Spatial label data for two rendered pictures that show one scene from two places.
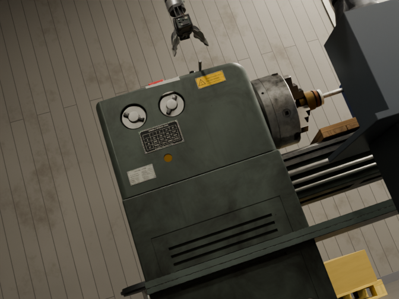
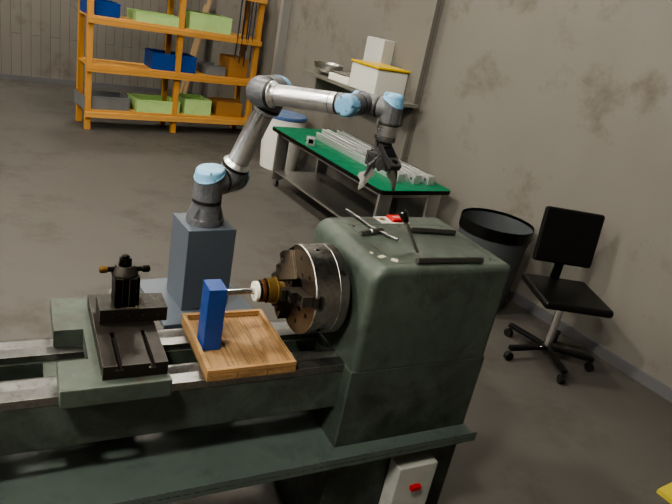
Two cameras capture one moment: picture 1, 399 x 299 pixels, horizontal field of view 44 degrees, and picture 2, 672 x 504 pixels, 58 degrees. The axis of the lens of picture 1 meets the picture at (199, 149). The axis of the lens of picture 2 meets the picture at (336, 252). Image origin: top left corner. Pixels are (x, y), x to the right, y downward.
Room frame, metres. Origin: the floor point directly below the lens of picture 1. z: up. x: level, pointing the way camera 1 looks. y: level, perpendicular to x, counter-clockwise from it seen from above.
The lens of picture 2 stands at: (3.78, -1.16, 2.00)
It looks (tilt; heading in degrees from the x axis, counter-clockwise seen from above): 22 degrees down; 153
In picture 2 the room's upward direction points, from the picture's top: 11 degrees clockwise
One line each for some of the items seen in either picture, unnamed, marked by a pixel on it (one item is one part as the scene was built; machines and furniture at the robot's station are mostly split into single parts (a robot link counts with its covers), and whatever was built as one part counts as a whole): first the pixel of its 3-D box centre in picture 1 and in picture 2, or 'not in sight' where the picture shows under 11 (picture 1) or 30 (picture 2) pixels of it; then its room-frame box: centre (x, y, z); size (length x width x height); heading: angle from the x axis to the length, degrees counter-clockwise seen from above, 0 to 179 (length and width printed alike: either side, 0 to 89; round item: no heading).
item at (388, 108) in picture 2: not in sight; (390, 109); (1.88, -0.11, 1.70); 0.09 x 0.08 x 0.11; 40
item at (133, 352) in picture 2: not in sight; (124, 331); (2.06, -0.97, 0.95); 0.43 x 0.18 x 0.04; 3
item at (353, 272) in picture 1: (304, 294); not in sight; (4.54, -0.45, 0.20); 1.13 x 0.85 x 0.39; 99
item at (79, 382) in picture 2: not in sight; (106, 343); (2.05, -1.02, 0.89); 0.53 x 0.30 x 0.06; 3
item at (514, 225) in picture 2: not in sight; (485, 262); (0.27, 1.93, 0.36); 0.58 x 0.56 x 0.71; 99
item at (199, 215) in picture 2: (354, 9); (205, 209); (1.48, -0.62, 1.15); 0.15 x 0.15 x 0.10
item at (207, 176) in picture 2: not in sight; (209, 182); (1.48, -0.62, 1.27); 0.13 x 0.12 x 0.14; 130
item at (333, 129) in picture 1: (346, 135); (236, 341); (2.06, -0.60, 0.88); 0.36 x 0.30 x 0.04; 3
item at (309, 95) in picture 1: (308, 101); (270, 290); (2.05, -0.51, 1.08); 0.09 x 0.09 x 0.09; 3
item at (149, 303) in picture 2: not in sight; (131, 307); (2.00, -0.95, 1.00); 0.20 x 0.10 x 0.05; 93
